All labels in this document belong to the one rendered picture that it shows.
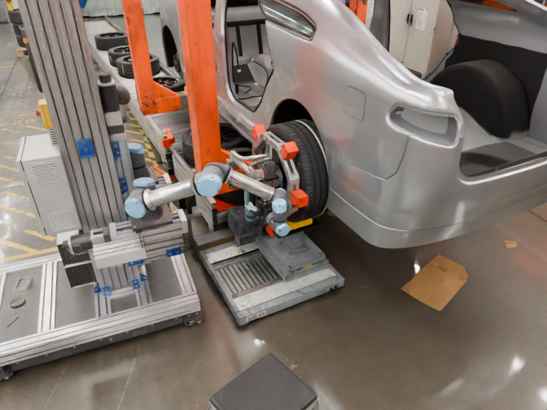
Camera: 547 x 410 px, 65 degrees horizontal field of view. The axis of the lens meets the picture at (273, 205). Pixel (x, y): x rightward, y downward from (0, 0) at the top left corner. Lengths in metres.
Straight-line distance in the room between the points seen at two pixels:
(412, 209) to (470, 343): 1.19
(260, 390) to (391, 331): 1.12
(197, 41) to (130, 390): 2.09
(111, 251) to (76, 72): 0.93
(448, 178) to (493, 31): 1.96
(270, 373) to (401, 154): 1.24
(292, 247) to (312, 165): 0.81
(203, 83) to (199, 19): 0.38
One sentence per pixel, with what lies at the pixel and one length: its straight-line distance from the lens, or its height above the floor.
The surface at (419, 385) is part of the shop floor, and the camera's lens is 2.80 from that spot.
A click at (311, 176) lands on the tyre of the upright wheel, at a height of 0.97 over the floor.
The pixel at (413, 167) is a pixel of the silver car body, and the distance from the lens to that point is 2.09.
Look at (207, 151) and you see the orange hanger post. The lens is 3.09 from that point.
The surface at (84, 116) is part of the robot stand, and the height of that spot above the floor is 1.40.
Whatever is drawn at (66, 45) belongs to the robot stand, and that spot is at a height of 1.75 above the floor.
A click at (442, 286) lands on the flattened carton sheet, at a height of 0.01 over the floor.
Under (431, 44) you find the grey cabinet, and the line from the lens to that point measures 7.31.
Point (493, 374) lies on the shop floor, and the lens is 3.00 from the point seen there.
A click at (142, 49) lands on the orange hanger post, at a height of 1.21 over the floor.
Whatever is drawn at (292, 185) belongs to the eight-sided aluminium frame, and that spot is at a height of 0.93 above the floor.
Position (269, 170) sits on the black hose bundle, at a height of 1.02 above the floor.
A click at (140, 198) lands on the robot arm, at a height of 1.04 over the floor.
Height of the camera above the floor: 2.19
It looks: 32 degrees down
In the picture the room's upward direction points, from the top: straight up
